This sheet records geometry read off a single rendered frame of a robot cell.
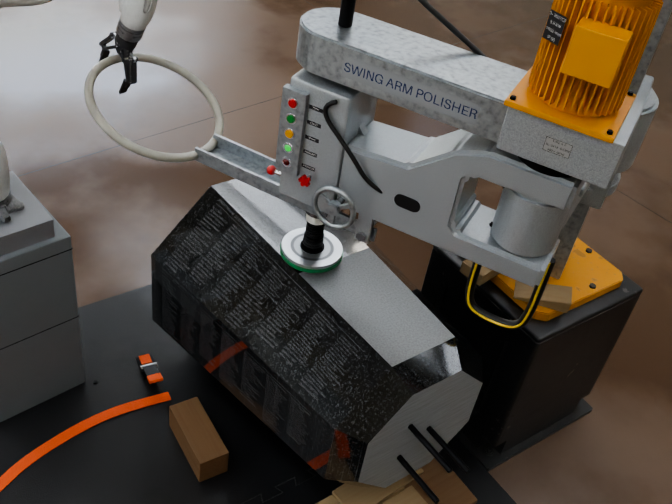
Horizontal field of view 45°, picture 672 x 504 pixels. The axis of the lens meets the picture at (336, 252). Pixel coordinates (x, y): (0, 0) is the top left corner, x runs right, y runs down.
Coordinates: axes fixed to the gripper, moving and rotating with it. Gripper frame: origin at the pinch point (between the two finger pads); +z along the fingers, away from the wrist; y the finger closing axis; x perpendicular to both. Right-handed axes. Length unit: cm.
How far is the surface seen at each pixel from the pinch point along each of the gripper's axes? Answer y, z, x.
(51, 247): 36, 38, -38
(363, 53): 76, -85, 3
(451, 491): 190, 42, 41
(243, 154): 54, -14, 13
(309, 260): 97, -8, 12
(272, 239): 80, 5, 16
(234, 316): 94, 22, -5
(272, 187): 73, -21, 7
